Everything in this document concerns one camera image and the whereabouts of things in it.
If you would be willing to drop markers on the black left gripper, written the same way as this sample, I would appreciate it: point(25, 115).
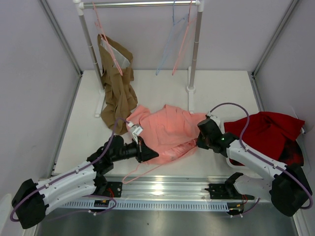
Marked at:
point(143, 152)

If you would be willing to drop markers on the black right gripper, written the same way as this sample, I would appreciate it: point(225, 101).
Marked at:
point(200, 144)

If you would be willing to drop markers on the pink skirt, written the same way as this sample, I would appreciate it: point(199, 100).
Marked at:
point(171, 132)

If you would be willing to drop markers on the pink wire hanger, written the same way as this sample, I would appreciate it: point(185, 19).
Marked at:
point(134, 177)
point(185, 41)

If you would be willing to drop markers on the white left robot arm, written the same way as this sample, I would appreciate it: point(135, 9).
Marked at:
point(35, 200)

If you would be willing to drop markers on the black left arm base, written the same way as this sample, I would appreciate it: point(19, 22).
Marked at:
point(108, 188)

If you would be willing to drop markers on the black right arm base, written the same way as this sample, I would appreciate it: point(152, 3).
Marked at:
point(227, 191)

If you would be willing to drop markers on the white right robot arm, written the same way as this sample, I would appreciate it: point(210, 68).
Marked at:
point(285, 186)

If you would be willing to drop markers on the tan brown skirt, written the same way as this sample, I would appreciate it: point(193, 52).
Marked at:
point(120, 96)

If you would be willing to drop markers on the pink hanger holding tan skirt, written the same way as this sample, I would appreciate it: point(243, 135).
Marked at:
point(104, 38)

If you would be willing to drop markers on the red garment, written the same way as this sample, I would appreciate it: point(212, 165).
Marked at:
point(275, 135)

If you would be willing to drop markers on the white garment rack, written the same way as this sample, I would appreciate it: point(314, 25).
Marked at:
point(80, 6)

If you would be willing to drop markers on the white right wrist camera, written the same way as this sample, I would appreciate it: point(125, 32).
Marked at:
point(215, 118)

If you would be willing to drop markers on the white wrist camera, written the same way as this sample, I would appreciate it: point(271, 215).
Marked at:
point(134, 130)
point(215, 118)

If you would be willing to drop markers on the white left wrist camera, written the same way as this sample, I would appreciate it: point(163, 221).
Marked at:
point(134, 130)

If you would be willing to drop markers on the aluminium mounting rail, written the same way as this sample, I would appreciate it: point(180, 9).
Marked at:
point(144, 187)

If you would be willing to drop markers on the white slotted cable duct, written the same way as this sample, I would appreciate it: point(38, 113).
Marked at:
point(148, 205)

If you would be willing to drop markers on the blue wire hanger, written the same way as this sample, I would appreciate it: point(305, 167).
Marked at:
point(178, 26)

